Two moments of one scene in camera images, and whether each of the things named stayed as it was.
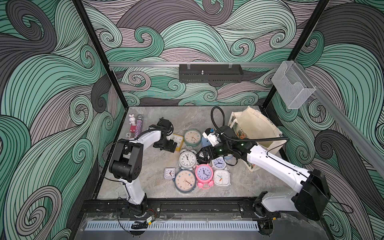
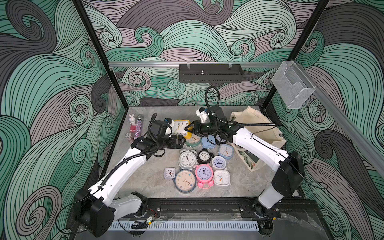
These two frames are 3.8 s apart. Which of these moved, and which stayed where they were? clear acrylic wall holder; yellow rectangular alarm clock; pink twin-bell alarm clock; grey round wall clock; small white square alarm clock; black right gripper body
Moved: yellow rectangular alarm clock; black right gripper body
Stayed: clear acrylic wall holder; pink twin-bell alarm clock; small white square alarm clock; grey round wall clock
